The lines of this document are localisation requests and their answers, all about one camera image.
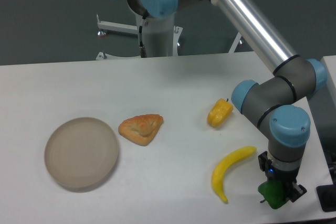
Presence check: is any toy pastry turnover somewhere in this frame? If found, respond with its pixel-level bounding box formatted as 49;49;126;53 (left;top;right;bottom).
118;114;164;146

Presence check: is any yellow toy banana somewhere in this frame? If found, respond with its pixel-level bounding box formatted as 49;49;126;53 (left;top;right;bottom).
211;146;257;204

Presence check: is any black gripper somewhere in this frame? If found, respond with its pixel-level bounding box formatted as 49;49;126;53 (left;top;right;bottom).
258;151;307;202

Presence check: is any black device at table edge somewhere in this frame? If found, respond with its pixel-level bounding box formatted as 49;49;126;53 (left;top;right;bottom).
316;185;335;212

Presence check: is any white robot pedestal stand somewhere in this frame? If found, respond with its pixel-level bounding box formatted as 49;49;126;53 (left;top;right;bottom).
97;0;249;60

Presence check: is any white side table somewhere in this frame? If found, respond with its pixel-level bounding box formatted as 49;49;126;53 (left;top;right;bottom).
321;55;336;106

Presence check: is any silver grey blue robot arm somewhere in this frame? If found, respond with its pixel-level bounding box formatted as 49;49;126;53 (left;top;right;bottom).
128;0;327;209

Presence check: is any beige round plate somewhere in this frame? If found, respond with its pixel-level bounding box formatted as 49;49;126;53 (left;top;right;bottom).
44;117;119;192

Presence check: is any yellow toy bell pepper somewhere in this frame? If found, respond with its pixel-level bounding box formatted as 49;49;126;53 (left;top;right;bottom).
207;99;233;127

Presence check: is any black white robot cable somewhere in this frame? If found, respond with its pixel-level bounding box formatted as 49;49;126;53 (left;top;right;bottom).
138;10;149;58

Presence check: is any green toy bell pepper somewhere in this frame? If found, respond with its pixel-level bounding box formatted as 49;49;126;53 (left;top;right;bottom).
258;179;287;209

